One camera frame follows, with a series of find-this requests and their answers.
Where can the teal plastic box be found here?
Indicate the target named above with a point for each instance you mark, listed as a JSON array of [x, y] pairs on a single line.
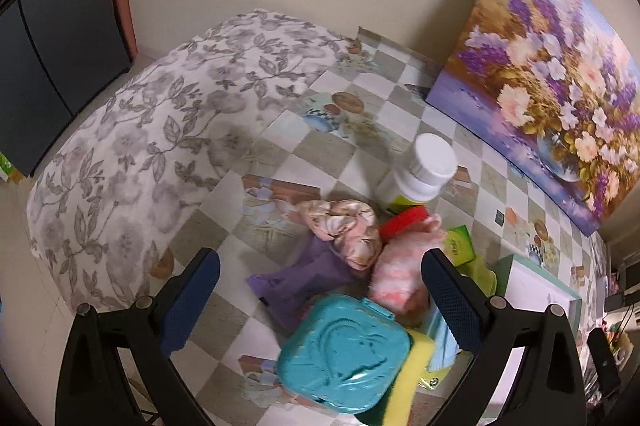
[[340, 356]]

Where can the grey leaf print cloth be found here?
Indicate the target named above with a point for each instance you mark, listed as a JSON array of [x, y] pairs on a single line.
[[150, 131]]

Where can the green cloth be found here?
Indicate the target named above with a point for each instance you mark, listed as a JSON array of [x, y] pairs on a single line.
[[480, 278]]

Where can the yellow sponge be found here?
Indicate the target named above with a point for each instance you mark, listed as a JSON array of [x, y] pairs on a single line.
[[405, 386]]

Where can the red tape roll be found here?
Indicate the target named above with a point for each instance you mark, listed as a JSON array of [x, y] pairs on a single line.
[[400, 223]]

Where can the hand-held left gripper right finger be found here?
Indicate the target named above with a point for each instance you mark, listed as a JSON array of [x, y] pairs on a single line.
[[450, 301]]

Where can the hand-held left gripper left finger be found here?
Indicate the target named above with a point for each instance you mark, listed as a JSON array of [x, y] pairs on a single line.
[[192, 301]]

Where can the white tray with teal rim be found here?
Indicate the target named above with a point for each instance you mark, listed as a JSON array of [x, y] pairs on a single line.
[[530, 296]]

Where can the checkered printed tablecloth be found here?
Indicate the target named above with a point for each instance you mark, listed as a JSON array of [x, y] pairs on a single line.
[[360, 116]]

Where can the purple snack packet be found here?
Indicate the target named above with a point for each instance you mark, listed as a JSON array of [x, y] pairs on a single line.
[[310, 281]]

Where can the light blue face mask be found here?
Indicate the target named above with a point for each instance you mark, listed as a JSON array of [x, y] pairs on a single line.
[[445, 353]]

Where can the white bottle with green label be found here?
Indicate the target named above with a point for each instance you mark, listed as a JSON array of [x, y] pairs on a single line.
[[425, 166]]

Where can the floral canvas painting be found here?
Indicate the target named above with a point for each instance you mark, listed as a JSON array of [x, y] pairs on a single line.
[[550, 81]]

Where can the dark cabinet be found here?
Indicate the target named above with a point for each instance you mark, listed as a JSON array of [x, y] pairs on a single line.
[[50, 56]]

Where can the pink fluffy cloth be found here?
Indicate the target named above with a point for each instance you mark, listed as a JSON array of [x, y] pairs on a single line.
[[400, 271]]

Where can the beige floral scrunchie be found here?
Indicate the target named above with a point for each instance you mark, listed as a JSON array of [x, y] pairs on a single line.
[[345, 226]]

